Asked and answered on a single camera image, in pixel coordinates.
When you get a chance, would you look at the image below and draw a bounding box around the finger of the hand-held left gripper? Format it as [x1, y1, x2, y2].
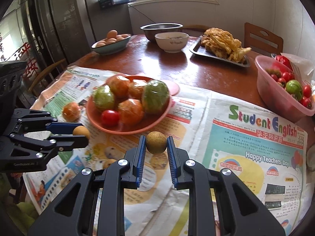
[10, 134, 89, 162]
[10, 110, 82, 136]

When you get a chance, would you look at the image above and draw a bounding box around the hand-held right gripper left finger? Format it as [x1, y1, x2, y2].
[28, 135, 147, 236]

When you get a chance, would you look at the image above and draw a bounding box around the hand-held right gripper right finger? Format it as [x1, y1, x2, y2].
[167, 136, 287, 236]

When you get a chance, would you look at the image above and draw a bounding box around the small brown round fruit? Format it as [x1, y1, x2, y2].
[72, 126, 91, 139]
[146, 131, 168, 155]

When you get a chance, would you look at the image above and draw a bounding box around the orange plastic plate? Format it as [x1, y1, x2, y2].
[86, 76, 172, 135]

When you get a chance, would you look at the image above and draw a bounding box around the red tomato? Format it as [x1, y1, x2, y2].
[101, 110, 120, 127]

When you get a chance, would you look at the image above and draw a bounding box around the plastic-wrapped orange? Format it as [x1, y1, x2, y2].
[108, 76, 131, 98]
[117, 99, 145, 125]
[128, 80, 148, 100]
[62, 102, 82, 122]

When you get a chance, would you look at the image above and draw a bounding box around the small green citrus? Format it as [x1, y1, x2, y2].
[93, 85, 116, 111]

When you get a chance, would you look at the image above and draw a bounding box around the large green citrus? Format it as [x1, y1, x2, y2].
[141, 79, 170, 114]

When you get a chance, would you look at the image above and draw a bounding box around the newspaper with panda cartoon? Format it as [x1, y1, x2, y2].
[23, 65, 212, 236]

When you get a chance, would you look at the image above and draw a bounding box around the curved wooden chair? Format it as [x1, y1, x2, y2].
[28, 58, 67, 93]
[183, 25, 210, 33]

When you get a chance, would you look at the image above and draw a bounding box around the newspaper with green headline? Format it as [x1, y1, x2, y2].
[197, 88, 309, 236]

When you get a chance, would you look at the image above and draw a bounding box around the dark refrigerator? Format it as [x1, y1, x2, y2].
[34, 0, 99, 65]

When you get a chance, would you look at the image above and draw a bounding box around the green cloth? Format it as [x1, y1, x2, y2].
[0, 201, 38, 234]

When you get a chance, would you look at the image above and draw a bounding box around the teal bowl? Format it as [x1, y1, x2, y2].
[92, 34, 132, 56]

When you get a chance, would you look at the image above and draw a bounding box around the pile of brown eggs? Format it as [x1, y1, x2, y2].
[95, 30, 130, 48]

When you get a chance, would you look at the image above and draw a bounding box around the dark metal tray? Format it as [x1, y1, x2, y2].
[189, 36, 251, 68]

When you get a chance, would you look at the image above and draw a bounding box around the white ceramic bowl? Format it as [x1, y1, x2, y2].
[155, 32, 189, 53]

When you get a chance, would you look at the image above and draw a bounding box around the pink plastic basin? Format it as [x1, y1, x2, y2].
[255, 55, 315, 116]

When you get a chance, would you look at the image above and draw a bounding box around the stainless steel bowl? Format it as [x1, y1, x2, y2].
[140, 23, 184, 41]

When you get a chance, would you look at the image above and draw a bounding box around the dark glass jar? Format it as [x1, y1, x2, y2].
[306, 148, 315, 171]

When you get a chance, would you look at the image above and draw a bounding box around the green tomato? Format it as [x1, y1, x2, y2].
[285, 79, 304, 101]

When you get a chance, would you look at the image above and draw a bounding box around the pile of cherry tomatoes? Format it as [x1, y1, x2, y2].
[267, 68, 313, 108]

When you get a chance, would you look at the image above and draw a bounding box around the red packet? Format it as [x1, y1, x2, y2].
[274, 55, 293, 71]

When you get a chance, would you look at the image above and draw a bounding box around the clear plastic bag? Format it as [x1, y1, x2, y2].
[281, 53, 313, 84]

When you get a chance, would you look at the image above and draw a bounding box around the thin wall cable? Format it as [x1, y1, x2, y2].
[127, 3, 158, 24]

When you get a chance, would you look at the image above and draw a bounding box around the wooden chair with handle cutout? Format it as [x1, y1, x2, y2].
[244, 22, 284, 56]

